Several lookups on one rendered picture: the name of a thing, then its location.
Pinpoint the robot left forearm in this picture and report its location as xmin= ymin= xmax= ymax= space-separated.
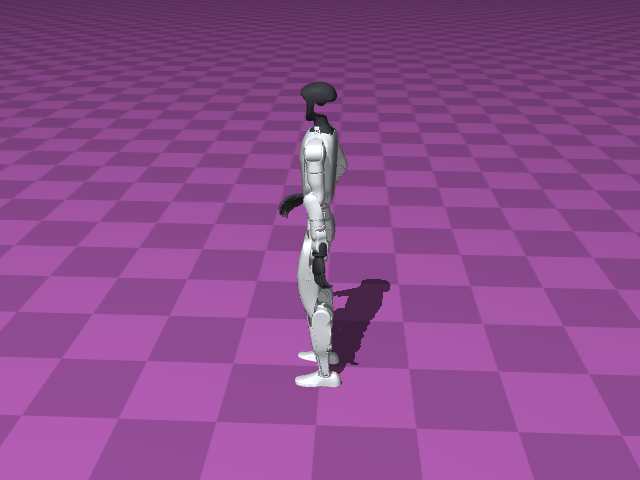
xmin=304 ymin=194 xmax=328 ymax=253

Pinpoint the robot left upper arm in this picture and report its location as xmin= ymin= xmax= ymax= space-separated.
xmin=303 ymin=139 xmax=326 ymax=206

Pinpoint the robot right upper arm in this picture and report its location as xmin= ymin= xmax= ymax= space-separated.
xmin=329 ymin=123 xmax=347 ymax=177

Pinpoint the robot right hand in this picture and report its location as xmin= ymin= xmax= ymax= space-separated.
xmin=278 ymin=193 xmax=304 ymax=218

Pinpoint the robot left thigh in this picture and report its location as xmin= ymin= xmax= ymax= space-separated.
xmin=297 ymin=236 xmax=334 ymax=322

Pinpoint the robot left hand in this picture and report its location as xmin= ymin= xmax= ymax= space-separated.
xmin=312 ymin=242 xmax=333 ymax=288

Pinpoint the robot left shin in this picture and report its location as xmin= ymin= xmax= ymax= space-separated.
xmin=307 ymin=309 xmax=332 ymax=378

